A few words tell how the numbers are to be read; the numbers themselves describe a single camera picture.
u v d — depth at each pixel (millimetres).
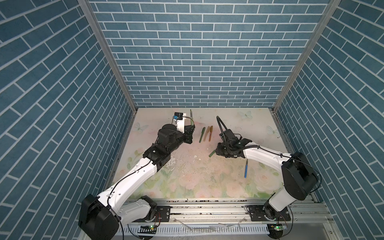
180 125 640
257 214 735
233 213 754
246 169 892
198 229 706
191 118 710
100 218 371
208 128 1083
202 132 1071
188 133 633
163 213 737
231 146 689
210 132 1075
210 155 940
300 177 452
